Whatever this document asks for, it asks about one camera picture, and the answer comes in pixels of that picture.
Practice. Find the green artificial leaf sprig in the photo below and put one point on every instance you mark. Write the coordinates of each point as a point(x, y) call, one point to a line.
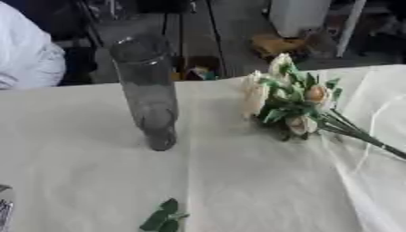
point(161, 218)

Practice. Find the white cabinet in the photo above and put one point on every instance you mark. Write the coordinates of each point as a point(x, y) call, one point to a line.
point(297, 16)

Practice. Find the cream artificial flower bouquet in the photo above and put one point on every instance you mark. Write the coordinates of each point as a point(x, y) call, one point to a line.
point(296, 102)

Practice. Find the tall clear glass vase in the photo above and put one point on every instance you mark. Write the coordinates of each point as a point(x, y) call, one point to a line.
point(148, 90)

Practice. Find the person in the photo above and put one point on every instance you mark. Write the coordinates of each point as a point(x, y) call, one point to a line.
point(26, 54)

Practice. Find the tan cardboard box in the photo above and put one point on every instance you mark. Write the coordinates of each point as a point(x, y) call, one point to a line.
point(277, 44)

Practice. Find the white pole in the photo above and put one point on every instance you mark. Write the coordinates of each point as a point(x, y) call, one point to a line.
point(350, 27)

